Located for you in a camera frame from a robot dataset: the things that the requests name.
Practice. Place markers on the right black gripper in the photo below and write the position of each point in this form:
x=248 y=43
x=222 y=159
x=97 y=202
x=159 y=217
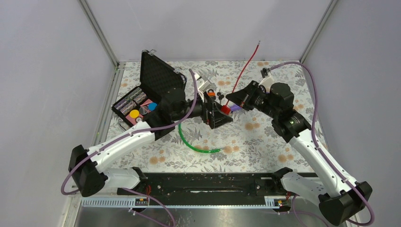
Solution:
x=244 y=96

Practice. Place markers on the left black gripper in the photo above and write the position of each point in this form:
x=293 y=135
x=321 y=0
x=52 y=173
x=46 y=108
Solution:
x=216 y=118

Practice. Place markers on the black keys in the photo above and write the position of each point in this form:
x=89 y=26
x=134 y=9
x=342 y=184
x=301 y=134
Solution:
x=220 y=96

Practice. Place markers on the orange black padlock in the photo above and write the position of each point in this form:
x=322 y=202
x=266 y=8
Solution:
x=211 y=93

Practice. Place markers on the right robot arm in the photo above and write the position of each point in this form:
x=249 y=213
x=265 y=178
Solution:
x=339 y=196

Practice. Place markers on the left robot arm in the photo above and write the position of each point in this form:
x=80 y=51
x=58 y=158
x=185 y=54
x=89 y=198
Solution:
x=90 y=167

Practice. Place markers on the blue round chip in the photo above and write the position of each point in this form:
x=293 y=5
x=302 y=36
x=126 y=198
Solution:
x=152 y=106

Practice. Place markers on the black poker chip case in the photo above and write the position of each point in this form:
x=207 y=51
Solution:
x=156 y=79

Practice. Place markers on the yellow round chip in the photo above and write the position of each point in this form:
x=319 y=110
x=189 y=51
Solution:
x=134 y=113

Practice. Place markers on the purple cylindrical handle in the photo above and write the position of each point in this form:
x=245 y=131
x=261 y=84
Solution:
x=235 y=108

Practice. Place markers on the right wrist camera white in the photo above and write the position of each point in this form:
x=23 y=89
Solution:
x=267 y=80

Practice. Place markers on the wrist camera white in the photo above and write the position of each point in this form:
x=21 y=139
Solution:
x=267 y=80
x=203 y=85

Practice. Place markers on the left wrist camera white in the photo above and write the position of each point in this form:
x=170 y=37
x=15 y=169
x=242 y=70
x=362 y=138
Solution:
x=203 y=85

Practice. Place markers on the black mounting base plate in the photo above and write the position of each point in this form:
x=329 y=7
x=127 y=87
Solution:
x=211 y=189

